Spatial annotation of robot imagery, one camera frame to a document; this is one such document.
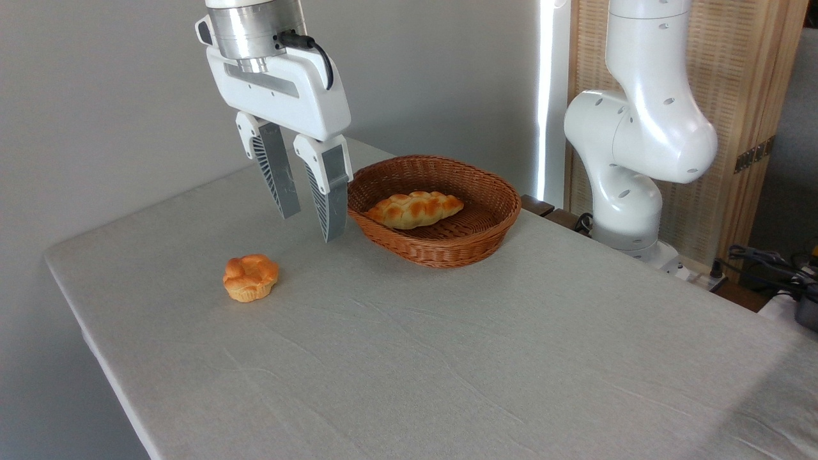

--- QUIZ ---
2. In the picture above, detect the white vertical window frame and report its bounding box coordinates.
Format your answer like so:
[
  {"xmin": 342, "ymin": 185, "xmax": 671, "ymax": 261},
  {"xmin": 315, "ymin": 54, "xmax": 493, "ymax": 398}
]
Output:
[{"xmin": 536, "ymin": 0, "xmax": 572, "ymax": 206}]

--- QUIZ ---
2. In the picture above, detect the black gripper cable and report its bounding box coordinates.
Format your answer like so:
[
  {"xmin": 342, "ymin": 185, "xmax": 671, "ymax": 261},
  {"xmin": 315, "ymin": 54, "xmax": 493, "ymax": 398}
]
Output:
[{"xmin": 276, "ymin": 30, "xmax": 335, "ymax": 91}]

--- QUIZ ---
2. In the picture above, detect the long braided bread loaf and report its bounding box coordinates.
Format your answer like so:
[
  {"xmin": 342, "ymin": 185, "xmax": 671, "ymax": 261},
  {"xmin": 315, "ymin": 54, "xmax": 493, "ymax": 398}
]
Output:
[{"xmin": 365, "ymin": 190, "xmax": 465, "ymax": 231}]

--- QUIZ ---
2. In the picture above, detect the brown woven wicker basket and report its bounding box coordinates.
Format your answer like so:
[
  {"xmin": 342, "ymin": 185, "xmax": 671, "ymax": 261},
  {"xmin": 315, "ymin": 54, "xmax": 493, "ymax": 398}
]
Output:
[{"xmin": 347, "ymin": 155, "xmax": 523, "ymax": 269}]

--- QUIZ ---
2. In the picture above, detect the white power strip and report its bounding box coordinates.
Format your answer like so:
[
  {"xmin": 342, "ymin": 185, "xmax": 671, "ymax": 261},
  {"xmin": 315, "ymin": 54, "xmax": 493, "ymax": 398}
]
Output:
[{"xmin": 685, "ymin": 259, "xmax": 728, "ymax": 293}]

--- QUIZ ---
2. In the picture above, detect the black cable bundle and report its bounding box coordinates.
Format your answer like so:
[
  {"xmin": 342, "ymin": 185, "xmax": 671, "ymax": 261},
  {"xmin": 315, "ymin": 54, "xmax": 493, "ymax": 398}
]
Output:
[{"xmin": 712, "ymin": 244, "xmax": 818, "ymax": 301}]

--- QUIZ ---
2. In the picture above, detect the metal screen hinge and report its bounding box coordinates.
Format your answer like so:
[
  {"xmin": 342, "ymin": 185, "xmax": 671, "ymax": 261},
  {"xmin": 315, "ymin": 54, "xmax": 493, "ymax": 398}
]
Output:
[{"xmin": 734, "ymin": 135, "xmax": 776, "ymax": 174}]

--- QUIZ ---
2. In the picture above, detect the dark wooden furniture edge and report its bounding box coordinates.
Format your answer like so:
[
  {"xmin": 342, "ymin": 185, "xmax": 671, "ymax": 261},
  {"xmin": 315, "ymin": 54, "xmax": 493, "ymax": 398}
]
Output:
[{"xmin": 520, "ymin": 194, "xmax": 592, "ymax": 236}]

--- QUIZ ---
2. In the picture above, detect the wooden folding screen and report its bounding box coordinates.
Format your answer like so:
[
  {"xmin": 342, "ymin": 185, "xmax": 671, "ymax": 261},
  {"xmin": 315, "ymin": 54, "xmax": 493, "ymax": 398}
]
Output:
[{"xmin": 566, "ymin": 0, "xmax": 810, "ymax": 269}]

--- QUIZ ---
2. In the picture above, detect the round orange bread bun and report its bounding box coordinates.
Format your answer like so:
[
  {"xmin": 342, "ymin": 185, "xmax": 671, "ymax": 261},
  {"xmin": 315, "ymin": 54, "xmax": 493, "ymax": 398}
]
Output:
[{"xmin": 222, "ymin": 254, "xmax": 281, "ymax": 303}]

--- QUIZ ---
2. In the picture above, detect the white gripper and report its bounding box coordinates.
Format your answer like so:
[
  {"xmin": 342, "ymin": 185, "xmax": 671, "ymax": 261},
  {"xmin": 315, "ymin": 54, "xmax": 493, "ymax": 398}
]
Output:
[{"xmin": 205, "ymin": 46, "xmax": 354, "ymax": 244}]

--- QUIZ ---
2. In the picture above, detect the grey tablecloth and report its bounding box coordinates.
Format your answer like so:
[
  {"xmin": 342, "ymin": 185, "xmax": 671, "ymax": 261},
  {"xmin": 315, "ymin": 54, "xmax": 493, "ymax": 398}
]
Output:
[{"xmin": 43, "ymin": 137, "xmax": 818, "ymax": 460}]

